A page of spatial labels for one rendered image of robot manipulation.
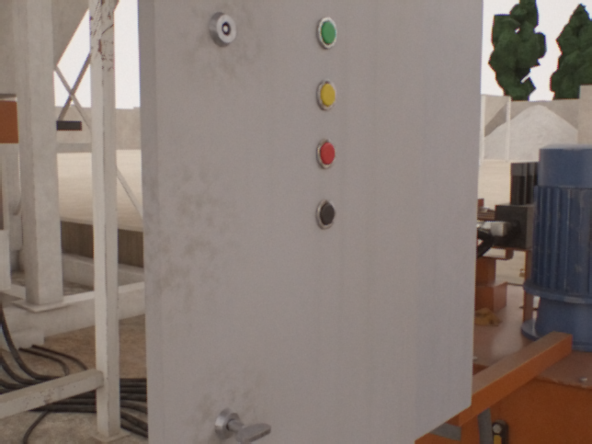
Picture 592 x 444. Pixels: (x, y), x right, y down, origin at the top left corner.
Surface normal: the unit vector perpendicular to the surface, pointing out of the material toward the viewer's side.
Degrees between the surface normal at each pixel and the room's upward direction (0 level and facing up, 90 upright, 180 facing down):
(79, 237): 90
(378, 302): 90
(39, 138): 90
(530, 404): 90
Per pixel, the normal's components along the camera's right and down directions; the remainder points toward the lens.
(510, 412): -0.59, 0.10
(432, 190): 0.76, 0.07
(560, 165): -0.81, 0.07
